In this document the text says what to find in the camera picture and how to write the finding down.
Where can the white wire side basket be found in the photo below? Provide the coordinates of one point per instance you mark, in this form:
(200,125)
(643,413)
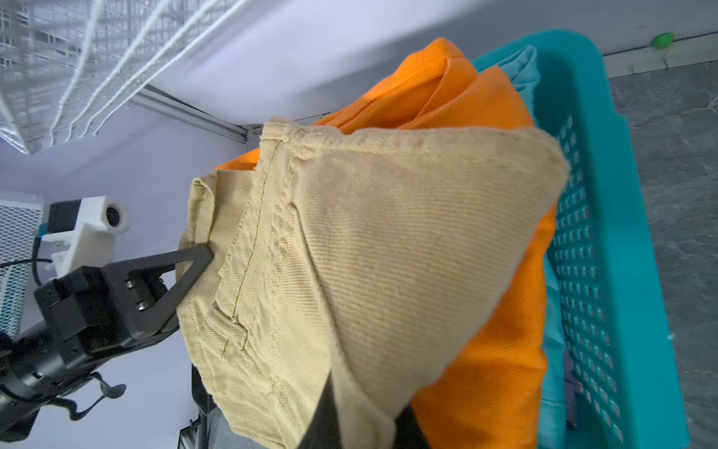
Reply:
(21,218)

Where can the orange pants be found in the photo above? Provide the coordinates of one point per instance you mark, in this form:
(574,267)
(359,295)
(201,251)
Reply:
(488,314)

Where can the white wire wall shelf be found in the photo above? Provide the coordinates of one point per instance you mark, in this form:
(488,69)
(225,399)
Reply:
(67,66)

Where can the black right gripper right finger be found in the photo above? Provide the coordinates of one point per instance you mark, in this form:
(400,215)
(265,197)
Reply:
(408,432)

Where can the teal plastic basket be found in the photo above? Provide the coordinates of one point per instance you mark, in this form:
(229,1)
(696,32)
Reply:
(613,312)

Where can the khaki pants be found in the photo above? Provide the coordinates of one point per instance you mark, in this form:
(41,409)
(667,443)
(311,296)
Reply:
(364,269)

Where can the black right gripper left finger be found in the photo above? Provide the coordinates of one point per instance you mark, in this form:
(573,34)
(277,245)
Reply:
(324,430)

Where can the teal pants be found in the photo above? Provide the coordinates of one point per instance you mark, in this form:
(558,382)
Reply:
(523,71)

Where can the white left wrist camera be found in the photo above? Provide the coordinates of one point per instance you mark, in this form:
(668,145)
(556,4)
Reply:
(83,232)

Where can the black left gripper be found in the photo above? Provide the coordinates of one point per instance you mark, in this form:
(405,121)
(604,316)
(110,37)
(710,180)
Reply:
(85,315)

